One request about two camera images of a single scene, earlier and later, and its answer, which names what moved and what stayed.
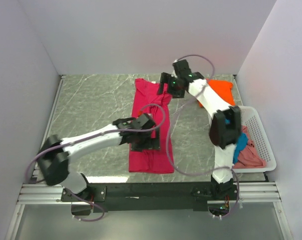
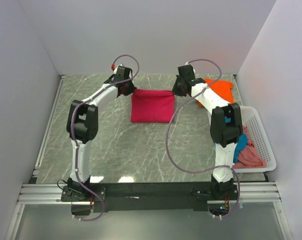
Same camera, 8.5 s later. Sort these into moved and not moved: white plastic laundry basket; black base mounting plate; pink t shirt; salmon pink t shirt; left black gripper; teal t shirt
Moved: pink t shirt; left black gripper
Not moved: black base mounting plate; white plastic laundry basket; salmon pink t shirt; teal t shirt
